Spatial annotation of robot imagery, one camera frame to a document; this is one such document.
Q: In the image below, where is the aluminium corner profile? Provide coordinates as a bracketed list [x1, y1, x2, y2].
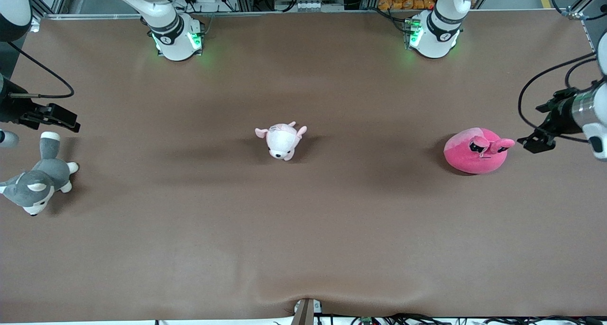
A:
[567, 0, 607, 20]

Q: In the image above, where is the black cable bundle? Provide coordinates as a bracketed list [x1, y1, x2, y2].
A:
[351, 313, 607, 325]

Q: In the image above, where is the silver table edge rail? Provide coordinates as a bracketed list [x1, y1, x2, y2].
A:
[42, 9, 570, 20]

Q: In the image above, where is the white and pink plush dog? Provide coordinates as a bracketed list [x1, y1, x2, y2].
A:
[255, 121, 308, 161]

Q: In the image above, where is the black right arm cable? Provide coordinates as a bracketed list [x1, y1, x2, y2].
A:
[7, 41, 75, 99]

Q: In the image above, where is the grey table clamp bracket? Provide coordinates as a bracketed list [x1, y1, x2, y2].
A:
[290, 298, 323, 325]

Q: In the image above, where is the grey and white plush husky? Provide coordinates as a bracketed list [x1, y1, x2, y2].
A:
[0, 131, 79, 216]

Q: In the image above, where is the brown table mat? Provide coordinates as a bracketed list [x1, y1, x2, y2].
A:
[0, 9, 607, 323]

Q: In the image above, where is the hot pink round plush toy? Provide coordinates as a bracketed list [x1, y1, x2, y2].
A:
[444, 128, 515, 175]

